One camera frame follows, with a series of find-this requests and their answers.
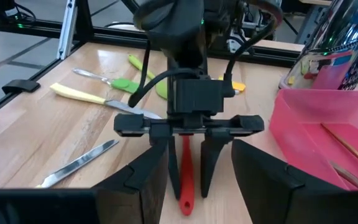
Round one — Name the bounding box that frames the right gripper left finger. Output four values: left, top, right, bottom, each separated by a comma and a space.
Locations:
91, 138, 170, 224

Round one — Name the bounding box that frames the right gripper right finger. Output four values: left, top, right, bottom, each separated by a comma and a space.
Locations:
231, 139, 306, 224

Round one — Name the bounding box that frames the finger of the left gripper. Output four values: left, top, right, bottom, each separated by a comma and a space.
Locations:
149, 123, 182, 200
200, 128, 235, 199

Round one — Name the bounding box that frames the cream handled table knife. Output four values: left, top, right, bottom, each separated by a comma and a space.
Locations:
35, 139, 120, 189
49, 82, 163, 120

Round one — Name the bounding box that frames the lime green silicone spoon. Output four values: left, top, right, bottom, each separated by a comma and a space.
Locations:
127, 54, 169, 101

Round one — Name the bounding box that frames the yellow silicone spatula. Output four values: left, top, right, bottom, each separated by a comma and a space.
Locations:
218, 76, 247, 96

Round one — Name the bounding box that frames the light wooden spoon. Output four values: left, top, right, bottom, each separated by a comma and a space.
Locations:
320, 123, 358, 175

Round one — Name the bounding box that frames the pink plastic bin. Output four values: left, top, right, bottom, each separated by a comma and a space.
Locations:
268, 88, 358, 191

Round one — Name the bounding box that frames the black table edge clip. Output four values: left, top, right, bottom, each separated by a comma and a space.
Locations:
1, 78, 42, 95

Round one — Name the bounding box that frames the black camera cable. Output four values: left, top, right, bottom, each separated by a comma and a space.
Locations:
127, 40, 200, 108
224, 0, 284, 97

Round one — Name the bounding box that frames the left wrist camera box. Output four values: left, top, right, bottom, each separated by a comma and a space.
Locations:
172, 78, 226, 114

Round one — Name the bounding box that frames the black aluminium table frame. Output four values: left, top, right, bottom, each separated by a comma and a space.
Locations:
0, 0, 358, 124

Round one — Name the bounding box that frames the silver aluminium profile post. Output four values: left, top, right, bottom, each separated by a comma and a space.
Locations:
56, 0, 78, 60

